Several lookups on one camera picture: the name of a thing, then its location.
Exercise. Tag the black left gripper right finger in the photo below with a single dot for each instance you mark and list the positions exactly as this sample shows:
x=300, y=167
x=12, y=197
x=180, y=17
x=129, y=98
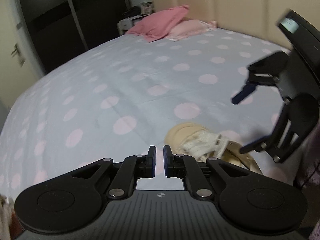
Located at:
x=190, y=171

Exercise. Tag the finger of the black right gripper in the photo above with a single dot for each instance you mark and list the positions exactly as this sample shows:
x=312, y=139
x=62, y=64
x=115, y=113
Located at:
x=275, y=139
x=264, y=72

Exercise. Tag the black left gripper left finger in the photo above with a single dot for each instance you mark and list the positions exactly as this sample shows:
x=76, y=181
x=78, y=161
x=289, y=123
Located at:
x=126, y=174

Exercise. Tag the white shoelace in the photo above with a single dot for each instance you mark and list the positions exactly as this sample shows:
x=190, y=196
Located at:
x=206, y=145

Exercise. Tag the beige canvas shoe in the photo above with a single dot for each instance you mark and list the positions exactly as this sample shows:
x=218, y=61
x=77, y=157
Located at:
x=184, y=132

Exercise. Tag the cream padded headboard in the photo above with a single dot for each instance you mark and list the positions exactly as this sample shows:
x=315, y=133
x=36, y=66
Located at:
x=257, y=18

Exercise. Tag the light pink pillow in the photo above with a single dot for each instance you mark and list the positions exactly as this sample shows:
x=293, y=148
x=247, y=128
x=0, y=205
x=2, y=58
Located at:
x=188, y=28

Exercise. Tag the dark pink pillow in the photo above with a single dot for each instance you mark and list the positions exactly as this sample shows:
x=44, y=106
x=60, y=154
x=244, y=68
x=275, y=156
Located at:
x=157, y=25

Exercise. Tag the white bedside box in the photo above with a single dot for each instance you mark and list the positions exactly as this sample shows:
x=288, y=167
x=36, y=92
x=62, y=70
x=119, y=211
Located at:
x=127, y=23

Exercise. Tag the small picture frame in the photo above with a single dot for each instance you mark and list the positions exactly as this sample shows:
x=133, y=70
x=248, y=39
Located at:
x=146, y=8

